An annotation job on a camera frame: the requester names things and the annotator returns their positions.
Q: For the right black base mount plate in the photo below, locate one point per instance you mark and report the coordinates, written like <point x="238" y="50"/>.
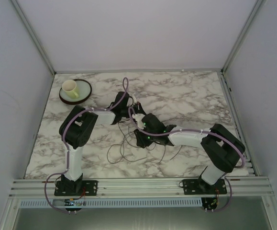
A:
<point x="192" y="187"/>

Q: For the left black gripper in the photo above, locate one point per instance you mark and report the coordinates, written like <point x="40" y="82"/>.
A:
<point x="138" y="108"/>

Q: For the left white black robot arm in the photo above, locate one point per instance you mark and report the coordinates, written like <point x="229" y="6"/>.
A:
<point x="75" y="132"/>

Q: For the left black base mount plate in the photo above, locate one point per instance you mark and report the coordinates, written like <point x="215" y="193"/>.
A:
<point x="82" y="188"/>

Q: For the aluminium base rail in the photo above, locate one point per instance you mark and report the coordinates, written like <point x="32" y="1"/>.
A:
<point x="141" y="187"/>

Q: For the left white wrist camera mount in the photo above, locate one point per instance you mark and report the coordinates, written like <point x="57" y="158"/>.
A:
<point x="133" y="97"/>

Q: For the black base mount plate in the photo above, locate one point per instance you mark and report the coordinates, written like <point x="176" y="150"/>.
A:
<point x="192" y="187"/>
<point x="82" y="188"/>

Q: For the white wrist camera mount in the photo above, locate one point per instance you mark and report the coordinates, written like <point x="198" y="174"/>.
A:
<point x="138" y="118"/>
<point x="133" y="97"/>

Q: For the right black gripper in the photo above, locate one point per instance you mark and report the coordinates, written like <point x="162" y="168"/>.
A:
<point x="140" y="141"/>

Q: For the aluminium frame post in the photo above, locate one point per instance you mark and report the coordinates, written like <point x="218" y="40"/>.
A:
<point x="32" y="33"/>
<point x="243" y="33"/>

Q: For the white plate with dark rim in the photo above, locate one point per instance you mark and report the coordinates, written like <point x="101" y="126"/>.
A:
<point x="85" y="90"/>

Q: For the left aluminium frame post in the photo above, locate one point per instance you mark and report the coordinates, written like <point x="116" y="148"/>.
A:
<point x="32" y="33"/>

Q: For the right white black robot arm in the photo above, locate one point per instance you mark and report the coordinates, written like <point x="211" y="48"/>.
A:
<point x="223" y="149"/>

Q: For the blue slotted cable duct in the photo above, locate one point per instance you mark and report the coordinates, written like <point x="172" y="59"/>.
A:
<point x="126" y="202"/>

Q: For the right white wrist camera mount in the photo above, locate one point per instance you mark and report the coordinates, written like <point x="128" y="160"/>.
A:
<point x="138" y="118"/>

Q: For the right aluminium frame post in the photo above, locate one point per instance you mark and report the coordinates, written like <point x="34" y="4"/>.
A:
<point x="243" y="33"/>

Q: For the yellow-green mug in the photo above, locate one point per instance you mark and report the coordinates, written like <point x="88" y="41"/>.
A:
<point x="71" y="89"/>

